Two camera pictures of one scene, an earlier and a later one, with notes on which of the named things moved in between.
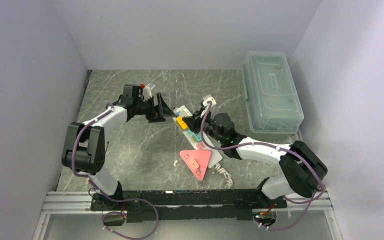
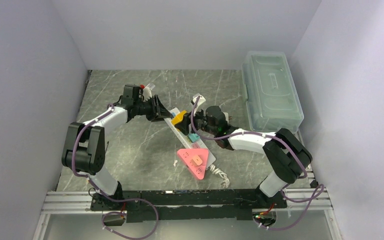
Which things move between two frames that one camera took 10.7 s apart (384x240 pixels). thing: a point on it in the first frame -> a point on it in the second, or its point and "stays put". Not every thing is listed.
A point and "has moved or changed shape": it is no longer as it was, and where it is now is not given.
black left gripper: (163, 109) stays put
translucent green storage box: (271, 92) stays put
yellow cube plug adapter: (180, 124) has moved or changed shape
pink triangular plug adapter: (197, 160) stays put
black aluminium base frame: (206, 204) stays put
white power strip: (215, 158) -> (195, 144)
